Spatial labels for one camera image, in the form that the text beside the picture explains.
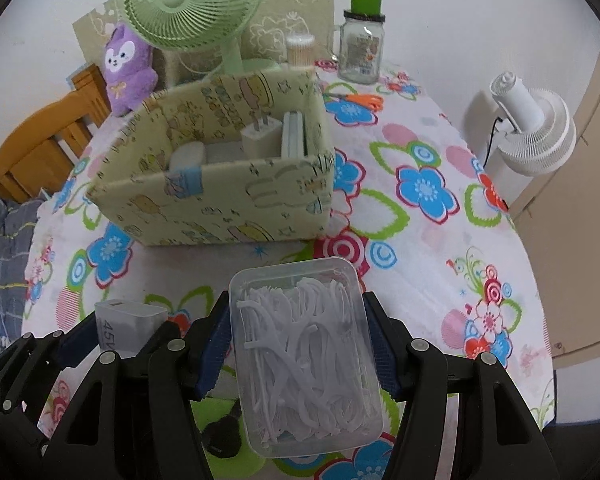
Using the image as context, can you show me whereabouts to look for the white 45W charger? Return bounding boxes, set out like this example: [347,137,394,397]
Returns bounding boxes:
[94,299,169,359]

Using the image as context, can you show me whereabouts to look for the clear box of floss picks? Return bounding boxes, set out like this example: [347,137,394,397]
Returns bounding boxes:
[228,257,384,460]

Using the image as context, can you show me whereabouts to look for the small white plug charger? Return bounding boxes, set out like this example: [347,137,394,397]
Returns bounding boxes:
[240,112,283,159]

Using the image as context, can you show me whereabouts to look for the round cream compact mirror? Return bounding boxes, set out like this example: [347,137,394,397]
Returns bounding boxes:
[169,141,207,171]

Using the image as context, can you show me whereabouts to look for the green suction phone stand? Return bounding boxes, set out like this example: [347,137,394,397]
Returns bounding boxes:
[190,398,290,479]

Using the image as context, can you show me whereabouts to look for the floral tablecloth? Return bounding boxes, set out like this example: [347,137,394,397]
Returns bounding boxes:
[21,58,556,480]

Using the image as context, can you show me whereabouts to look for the plaid blue bedding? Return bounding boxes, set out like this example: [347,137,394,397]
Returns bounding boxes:
[0,197,43,353]

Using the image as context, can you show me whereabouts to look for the yellow cartoon fabric storage box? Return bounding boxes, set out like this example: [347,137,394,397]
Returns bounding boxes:
[86,70,335,246]

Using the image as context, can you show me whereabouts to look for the wooden chair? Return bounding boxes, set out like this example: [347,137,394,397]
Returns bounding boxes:
[0,64,111,204]

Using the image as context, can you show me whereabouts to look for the white floor fan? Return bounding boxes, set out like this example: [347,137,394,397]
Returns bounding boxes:
[486,70,578,178]

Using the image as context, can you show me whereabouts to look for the purple plush toy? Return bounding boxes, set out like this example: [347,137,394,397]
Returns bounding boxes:
[104,22,158,117]

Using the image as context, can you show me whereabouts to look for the glass mason jar mug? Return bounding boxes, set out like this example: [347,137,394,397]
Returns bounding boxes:
[332,10,386,84]

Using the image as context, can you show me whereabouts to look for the cotton swab container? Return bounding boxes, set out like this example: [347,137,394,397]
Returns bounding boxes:
[285,34,315,67]

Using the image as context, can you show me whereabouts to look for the green desk fan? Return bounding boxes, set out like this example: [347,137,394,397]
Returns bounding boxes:
[122,0,280,78]

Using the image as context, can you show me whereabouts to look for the green cup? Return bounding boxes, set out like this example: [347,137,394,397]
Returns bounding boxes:
[350,0,382,15]

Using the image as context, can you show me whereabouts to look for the orange handled scissors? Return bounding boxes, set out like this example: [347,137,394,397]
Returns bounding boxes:
[324,93,384,112]

